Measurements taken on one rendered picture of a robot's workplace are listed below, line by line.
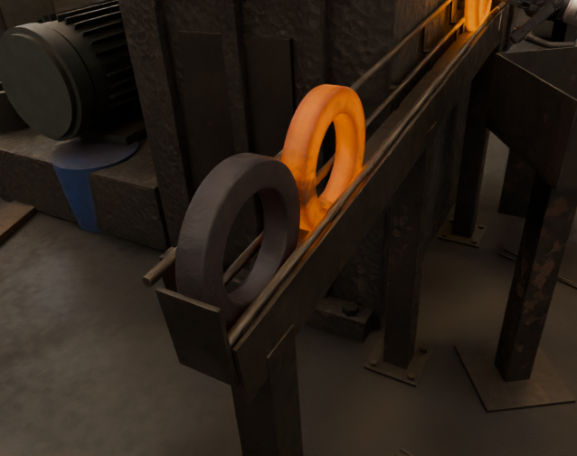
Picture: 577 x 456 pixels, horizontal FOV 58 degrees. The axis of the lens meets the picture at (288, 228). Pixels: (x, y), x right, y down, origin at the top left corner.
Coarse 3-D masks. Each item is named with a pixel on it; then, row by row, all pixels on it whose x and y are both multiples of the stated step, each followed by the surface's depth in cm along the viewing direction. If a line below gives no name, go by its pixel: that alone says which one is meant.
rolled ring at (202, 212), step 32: (224, 160) 50; (256, 160) 50; (224, 192) 47; (288, 192) 57; (192, 224) 47; (224, 224) 48; (288, 224) 59; (192, 256) 47; (288, 256) 61; (192, 288) 47; (224, 288) 50; (256, 288) 58; (224, 320) 52
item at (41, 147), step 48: (0, 48) 170; (48, 48) 161; (96, 48) 172; (48, 96) 170; (96, 96) 173; (0, 144) 197; (48, 144) 194; (144, 144) 189; (0, 192) 208; (48, 192) 190; (96, 192) 175; (144, 192) 162; (144, 240) 175
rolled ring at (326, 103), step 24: (312, 96) 61; (336, 96) 62; (312, 120) 59; (336, 120) 69; (360, 120) 70; (288, 144) 59; (312, 144) 59; (336, 144) 73; (360, 144) 72; (312, 168) 60; (336, 168) 73; (360, 168) 74; (312, 192) 62; (336, 192) 72; (312, 216) 63
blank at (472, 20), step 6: (468, 0) 122; (474, 0) 121; (480, 0) 122; (486, 0) 130; (468, 6) 123; (474, 6) 122; (480, 6) 123; (486, 6) 130; (468, 12) 123; (474, 12) 123; (480, 12) 125; (486, 12) 130; (468, 18) 125; (474, 18) 124; (480, 18) 126; (468, 24) 126; (474, 24) 126; (468, 30) 129; (474, 30) 129
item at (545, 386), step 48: (576, 48) 94; (528, 96) 84; (576, 96) 99; (528, 144) 85; (576, 144) 75; (576, 192) 94; (528, 240) 103; (528, 288) 105; (528, 336) 113; (480, 384) 120; (528, 384) 119
